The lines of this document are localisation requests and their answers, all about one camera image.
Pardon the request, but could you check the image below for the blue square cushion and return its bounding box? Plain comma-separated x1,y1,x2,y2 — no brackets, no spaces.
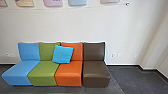
51,44,75,64

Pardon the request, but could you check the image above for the brown sofa seat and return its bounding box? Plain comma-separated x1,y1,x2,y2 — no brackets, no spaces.
82,41,111,89

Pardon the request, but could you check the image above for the orange sofa seat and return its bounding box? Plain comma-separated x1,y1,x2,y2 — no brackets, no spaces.
54,42,84,88

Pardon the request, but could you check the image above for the green sofa seat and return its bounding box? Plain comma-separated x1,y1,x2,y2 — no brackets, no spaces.
27,42,62,87

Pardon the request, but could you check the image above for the blue sofa seat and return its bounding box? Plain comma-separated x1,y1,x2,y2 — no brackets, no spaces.
1,42,42,87

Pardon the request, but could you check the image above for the pink wall poster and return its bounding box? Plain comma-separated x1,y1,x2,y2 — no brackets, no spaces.
99,0,121,5

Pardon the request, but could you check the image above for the orange wall poster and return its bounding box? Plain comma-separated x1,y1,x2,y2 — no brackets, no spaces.
0,0,8,8

